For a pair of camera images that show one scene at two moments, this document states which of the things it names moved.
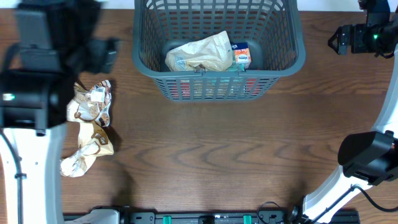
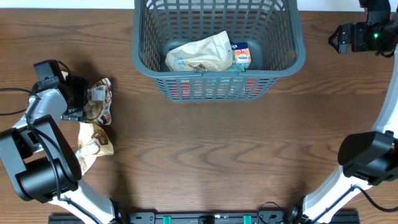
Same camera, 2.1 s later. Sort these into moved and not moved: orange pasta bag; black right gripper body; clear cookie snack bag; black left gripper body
Moved: black left gripper body
Not moved: black right gripper body; clear cookie snack bag; orange pasta bag
